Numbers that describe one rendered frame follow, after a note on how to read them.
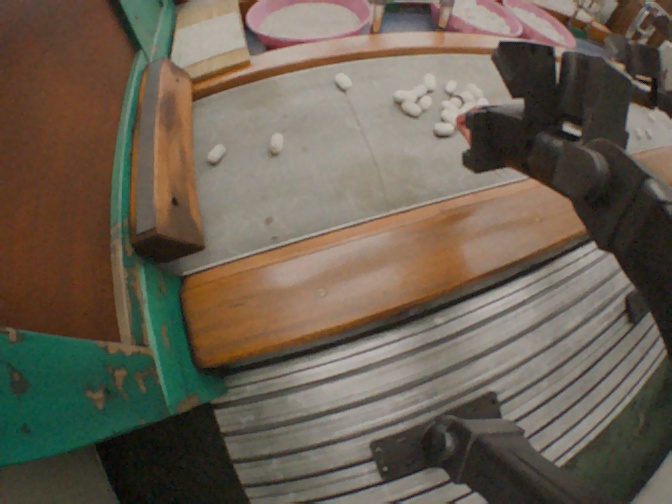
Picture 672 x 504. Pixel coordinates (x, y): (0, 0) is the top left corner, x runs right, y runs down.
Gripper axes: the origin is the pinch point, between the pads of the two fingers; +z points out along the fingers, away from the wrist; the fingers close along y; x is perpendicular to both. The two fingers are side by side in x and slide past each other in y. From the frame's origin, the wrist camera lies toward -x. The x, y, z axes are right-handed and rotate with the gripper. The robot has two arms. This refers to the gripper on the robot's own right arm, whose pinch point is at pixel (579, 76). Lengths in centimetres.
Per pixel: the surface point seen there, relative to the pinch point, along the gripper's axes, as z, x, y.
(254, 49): 35, -11, 63
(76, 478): -13, 80, 175
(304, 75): 14, -2, 56
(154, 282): -14, 13, 80
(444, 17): 15.6, -11.1, 25.3
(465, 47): 13.7, -4.2, 22.6
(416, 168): -3.4, 13.4, 46.0
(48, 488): -24, 67, 175
